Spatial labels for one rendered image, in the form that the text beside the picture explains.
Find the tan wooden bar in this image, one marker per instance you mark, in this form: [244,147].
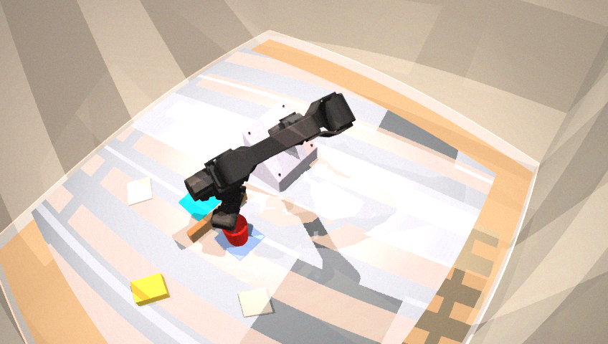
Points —
[204,225]

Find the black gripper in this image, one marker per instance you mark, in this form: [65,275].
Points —
[225,217]

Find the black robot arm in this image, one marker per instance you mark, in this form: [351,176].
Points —
[232,167]

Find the yellow block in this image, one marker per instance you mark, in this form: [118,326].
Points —
[149,289]

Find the cream flat square slab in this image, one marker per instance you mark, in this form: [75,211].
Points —
[139,191]

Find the red cup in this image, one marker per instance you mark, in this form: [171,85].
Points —
[241,236]

